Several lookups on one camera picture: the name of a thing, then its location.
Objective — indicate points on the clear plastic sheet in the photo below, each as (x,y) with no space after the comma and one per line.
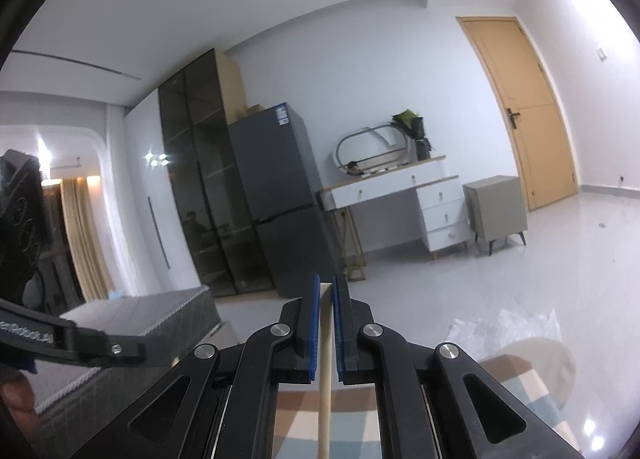
(500,326)

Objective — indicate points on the potted plant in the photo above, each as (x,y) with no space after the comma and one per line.
(412,131)

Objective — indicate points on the grey bench sofa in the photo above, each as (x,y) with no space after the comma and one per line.
(150,311)

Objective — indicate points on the white dressing table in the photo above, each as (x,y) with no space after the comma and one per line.
(430,209)

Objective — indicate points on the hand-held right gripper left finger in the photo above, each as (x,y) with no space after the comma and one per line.
(314,329)

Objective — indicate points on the oval mirror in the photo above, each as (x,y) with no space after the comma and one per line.
(370,151)

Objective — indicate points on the person's left hand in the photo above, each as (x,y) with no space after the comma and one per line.
(15,396)

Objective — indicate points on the cardboard box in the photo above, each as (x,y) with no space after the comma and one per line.
(252,110)

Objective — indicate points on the plaid tablecloth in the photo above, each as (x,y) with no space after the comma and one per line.
(510,389)

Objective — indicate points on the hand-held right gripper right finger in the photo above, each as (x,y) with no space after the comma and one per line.
(340,329)

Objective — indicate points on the grey nightstand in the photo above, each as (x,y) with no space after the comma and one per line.
(495,209)

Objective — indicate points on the beige curtain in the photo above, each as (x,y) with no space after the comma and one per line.
(85,239)

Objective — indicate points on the dark glass wardrobe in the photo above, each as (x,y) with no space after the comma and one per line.
(200,179)

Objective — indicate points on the grey refrigerator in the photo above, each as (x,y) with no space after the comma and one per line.
(285,199)

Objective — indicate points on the light wooden cabinet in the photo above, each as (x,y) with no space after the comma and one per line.
(232,89)

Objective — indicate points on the yellow wooden door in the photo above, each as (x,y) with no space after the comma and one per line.
(525,109)

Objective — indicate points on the wooden chopstick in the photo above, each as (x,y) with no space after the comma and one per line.
(325,389)

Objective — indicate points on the white round stool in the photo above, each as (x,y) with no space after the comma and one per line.
(545,364)

